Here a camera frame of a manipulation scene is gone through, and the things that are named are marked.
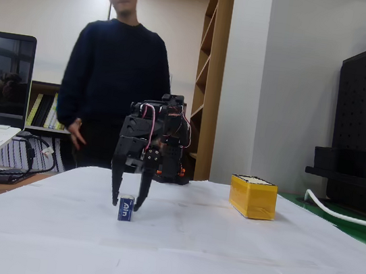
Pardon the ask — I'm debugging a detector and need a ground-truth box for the small blue white block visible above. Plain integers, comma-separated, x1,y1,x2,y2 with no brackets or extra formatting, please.
116,194,136,224

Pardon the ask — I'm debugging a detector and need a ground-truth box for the person's right forearm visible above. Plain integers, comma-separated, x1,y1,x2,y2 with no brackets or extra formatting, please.
53,85,88,130

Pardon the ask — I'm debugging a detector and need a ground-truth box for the yellow rectangular box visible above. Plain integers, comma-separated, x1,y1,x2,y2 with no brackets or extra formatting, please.
225,172,281,223

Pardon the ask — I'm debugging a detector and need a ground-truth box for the person's right hand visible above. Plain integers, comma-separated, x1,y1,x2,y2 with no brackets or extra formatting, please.
65,116,91,152

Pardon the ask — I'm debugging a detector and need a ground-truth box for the man in dark sweater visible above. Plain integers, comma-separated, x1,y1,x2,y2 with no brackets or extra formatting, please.
48,0,184,179

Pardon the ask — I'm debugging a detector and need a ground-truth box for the tall wooden bookshelf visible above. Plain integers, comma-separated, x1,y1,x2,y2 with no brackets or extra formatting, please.
180,0,236,184

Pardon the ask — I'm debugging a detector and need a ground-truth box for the low wooden bookshelf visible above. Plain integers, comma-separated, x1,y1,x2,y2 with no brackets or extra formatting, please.
18,80,79,176

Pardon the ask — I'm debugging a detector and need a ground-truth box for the black pegboard shelf tray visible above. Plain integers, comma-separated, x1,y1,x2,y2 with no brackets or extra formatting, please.
303,165,366,195

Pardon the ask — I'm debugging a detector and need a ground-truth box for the black box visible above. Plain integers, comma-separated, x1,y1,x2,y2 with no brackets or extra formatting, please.
311,145,366,179

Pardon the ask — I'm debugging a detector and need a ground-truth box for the red gripper servo wire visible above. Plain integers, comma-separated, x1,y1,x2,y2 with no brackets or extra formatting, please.
134,102,161,153

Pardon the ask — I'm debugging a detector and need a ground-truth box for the red arm servo wire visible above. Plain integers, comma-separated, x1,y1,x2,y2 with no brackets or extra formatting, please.
164,105,197,151

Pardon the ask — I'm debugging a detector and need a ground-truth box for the black laptop cable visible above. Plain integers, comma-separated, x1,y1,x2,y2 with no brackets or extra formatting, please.
8,131,61,192

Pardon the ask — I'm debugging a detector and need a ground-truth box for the yellow ring binder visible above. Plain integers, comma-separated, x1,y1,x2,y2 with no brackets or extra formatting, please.
25,91,45,128
43,92,61,130

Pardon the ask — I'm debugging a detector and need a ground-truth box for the black cable grommet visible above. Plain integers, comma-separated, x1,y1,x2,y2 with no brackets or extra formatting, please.
296,196,315,207

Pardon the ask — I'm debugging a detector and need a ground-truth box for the white power strip cable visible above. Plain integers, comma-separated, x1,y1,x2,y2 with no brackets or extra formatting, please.
300,188,366,227

